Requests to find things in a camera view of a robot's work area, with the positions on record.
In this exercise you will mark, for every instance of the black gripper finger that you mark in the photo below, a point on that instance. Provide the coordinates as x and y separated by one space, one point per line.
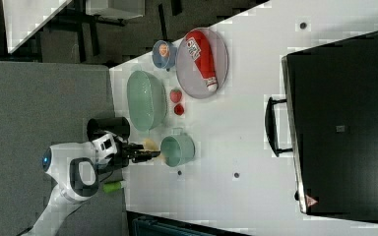
143 156
136 147

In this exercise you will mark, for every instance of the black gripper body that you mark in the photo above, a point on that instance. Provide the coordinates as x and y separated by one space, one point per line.
120 159

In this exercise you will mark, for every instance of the peeled yellow toy banana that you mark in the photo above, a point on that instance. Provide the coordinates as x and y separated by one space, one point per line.
151 145

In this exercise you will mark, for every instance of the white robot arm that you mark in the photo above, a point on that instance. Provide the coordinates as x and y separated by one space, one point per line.
75 168

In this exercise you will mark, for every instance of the teal green mug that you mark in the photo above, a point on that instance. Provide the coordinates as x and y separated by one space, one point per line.
178 148

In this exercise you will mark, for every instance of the green cylindrical object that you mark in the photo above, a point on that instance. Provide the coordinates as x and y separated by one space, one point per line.
113 186

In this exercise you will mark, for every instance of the green oval colander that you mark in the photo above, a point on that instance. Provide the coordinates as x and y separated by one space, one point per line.
146 100

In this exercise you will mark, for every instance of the small red strawberry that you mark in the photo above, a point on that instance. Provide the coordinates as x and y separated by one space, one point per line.
179 109

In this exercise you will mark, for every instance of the large red strawberry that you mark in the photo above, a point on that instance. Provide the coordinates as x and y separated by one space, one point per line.
175 95

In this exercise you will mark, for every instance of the blue small bowl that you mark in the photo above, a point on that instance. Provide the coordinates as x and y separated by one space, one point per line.
161 62

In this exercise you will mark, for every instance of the grey round plate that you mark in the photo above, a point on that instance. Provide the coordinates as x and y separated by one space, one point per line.
188 75

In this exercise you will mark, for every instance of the orange toy fruit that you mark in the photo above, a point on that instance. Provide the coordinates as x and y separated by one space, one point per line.
163 50

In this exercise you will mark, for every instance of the red ketchup bottle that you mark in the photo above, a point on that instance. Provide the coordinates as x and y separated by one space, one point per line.
200 51

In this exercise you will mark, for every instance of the silver black toaster oven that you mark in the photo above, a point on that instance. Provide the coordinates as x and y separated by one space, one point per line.
331 96

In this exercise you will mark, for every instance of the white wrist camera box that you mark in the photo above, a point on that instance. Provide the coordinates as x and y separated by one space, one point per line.
105 149

